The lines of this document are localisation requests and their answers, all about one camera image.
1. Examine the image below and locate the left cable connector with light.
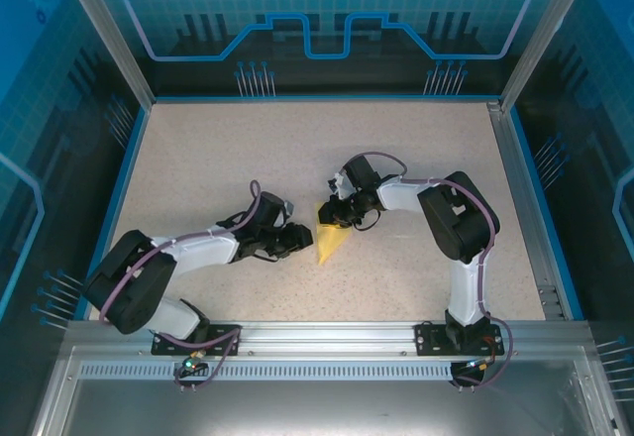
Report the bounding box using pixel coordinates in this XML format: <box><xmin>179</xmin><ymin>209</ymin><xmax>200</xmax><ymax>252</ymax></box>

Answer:
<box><xmin>183</xmin><ymin>349</ymin><xmax>207</xmax><ymax>373</ymax></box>

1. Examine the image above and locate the aluminium side rail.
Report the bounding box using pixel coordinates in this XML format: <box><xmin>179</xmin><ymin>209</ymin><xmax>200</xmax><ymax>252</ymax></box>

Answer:
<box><xmin>487</xmin><ymin>101</ymin><xmax>571</xmax><ymax>321</ymax></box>

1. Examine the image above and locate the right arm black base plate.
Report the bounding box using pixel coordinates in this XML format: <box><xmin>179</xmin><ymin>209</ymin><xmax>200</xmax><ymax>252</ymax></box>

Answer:
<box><xmin>414</xmin><ymin>321</ymin><xmax>506</xmax><ymax>358</ymax></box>

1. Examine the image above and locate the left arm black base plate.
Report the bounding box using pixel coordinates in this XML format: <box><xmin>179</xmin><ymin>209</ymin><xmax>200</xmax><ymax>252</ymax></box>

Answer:
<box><xmin>151</xmin><ymin>323</ymin><xmax>243</xmax><ymax>358</ymax></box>

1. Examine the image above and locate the steel front panel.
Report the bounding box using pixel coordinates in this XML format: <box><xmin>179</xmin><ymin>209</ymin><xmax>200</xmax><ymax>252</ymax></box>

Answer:
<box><xmin>29</xmin><ymin>346</ymin><xmax>620</xmax><ymax>436</ymax></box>

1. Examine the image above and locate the yellow paper sheet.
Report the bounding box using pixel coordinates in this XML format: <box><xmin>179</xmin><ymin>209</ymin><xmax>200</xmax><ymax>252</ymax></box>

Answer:
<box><xmin>312</xmin><ymin>200</ymin><xmax>354</xmax><ymax>265</ymax></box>

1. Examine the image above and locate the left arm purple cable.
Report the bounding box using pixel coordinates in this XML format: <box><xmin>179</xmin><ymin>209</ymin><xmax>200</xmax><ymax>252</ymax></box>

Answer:
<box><xmin>98</xmin><ymin>179</ymin><xmax>243</xmax><ymax>391</ymax></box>

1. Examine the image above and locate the slotted grey cable duct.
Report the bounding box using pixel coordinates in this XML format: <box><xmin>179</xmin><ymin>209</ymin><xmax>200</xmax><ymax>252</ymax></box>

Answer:
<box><xmin>77</xmin><ymin>362</ymin><xmax>576</xmax><ymax>379</ymax></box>

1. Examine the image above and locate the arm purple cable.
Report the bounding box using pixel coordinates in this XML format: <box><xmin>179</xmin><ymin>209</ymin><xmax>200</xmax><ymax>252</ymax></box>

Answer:
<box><xmin>344</xmin><ymin>151</ymin><xmax>514</xmax><ymax>390</ymax></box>
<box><xmin>98</xmin><ymin>179</ymin><xmax>243</xmax><ymax>391</ymax></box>

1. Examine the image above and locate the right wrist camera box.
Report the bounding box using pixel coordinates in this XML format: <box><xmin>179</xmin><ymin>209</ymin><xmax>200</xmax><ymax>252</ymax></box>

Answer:
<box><xmin>326</xmin><ymin>172</ymin><xmax>353</xmax><ymax>199</ymax></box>

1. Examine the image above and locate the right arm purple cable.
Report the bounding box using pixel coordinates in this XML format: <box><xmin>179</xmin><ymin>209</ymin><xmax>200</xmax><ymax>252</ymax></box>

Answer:
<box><xmin>344</xmin><ymin>151</ymin><xmax>514</xmax><ymax>390</ymax></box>

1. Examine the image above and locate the aluminium frame post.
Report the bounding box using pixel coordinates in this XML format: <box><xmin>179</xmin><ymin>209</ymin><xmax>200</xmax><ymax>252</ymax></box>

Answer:
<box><xmin>53</xmin><ymin>0</ymin><xmax>156</xmax><ymax>109</ymax></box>
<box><xmin>499</xmin><ymin>0</ymin><xmax>595</xmax><ymax>113</ymax></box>

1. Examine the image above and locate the aluminium mounting rail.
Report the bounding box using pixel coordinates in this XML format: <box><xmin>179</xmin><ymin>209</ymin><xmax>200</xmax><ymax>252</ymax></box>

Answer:
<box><xmin>63</xmin><ymin>320</ymin><xmax>593</xmax><ymax>354</ymax></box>

